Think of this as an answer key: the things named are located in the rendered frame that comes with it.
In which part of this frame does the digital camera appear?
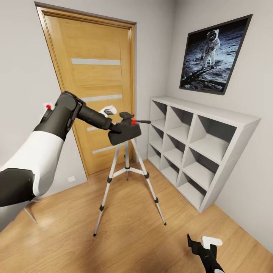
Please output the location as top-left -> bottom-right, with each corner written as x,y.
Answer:
108,121 -> 141,146

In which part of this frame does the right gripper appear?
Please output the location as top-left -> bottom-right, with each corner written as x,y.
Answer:
187,234 -> 217,262

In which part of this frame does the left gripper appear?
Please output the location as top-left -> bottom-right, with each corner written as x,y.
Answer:
86,109 -> 122,133

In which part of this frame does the camera tripod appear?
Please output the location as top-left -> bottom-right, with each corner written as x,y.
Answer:
93,112 -> 166,237

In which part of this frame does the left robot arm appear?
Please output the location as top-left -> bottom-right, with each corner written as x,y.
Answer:
0,91 -> 122,233

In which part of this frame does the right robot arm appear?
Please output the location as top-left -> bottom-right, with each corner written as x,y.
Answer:
187,234 -> 225,273

